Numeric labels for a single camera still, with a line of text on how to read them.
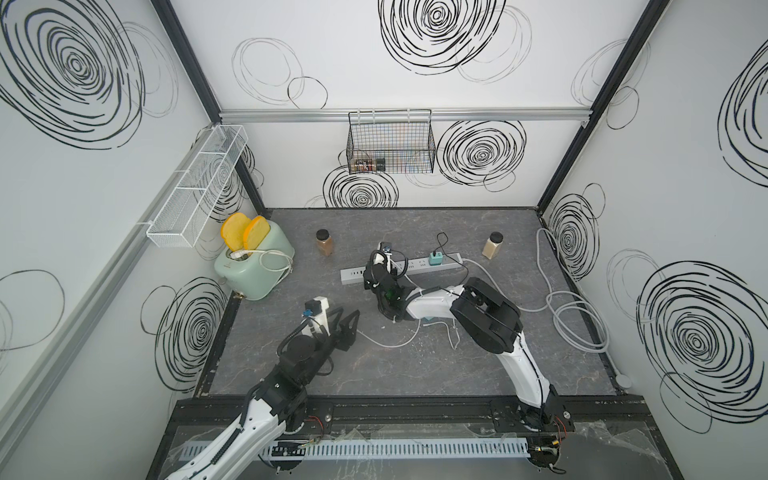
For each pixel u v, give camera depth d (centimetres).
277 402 59
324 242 100
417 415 76
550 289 97
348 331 71
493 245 99
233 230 87
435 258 97
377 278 73
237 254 85
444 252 102
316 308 70
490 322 53
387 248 83
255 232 85
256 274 85
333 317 79
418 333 89
